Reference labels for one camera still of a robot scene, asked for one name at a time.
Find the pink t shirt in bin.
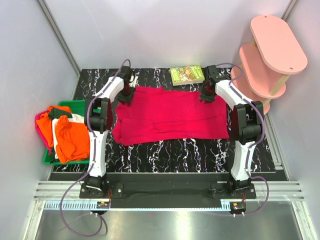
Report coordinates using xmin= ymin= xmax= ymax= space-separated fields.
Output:
xmin=34 ymin=110 xmax=53 ymax=156

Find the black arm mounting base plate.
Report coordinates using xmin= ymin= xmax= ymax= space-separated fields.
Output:
xmin=80 ymin=173 xmax=257 ymax=200

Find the pink three tier shelf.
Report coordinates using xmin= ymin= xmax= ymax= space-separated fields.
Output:
xmin=231 ymin=15 xmax=308 ymax=114

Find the aluminium frame rail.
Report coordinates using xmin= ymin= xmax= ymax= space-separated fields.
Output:
xmin=36 ymin=0 xmax=81 ymax=76

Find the orange t shirt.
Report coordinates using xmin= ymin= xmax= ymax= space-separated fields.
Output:
xmin=47 ymin=105 xmax=90 ymax=164

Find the crimson red t shirt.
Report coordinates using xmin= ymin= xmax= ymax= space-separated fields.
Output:
xmin=112 ymin=86 xmax=229 ymax=146

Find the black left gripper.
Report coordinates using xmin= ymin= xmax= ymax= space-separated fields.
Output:
xmin=117 ymin=84 xmax=136 ymax=106

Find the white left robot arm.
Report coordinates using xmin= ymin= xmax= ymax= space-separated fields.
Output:
xmin=84 ymin=66 xmax=135 ymax=198

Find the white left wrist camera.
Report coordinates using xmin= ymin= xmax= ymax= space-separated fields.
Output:
xmin=131 ymin=76 xmax=138 ymax=87

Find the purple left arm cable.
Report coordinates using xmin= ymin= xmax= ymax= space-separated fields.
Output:
xmin=58 ymin=58 xmax=132 ymax=237

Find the dark green t shirt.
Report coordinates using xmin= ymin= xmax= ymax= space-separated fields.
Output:
xmin=48 ymin=108 xmax=73 ymax=120

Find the green plastic bin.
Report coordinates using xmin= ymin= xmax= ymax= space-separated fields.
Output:
xmin=42 ymin=99 xmax=90 ymax=166

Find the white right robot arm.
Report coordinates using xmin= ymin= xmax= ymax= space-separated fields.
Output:
xmin=199 ymin=65 xmax=265 ymax=199

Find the green paperback book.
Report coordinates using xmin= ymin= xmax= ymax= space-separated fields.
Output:
xmin=170 ymin=65 xmax=205 ymax=86

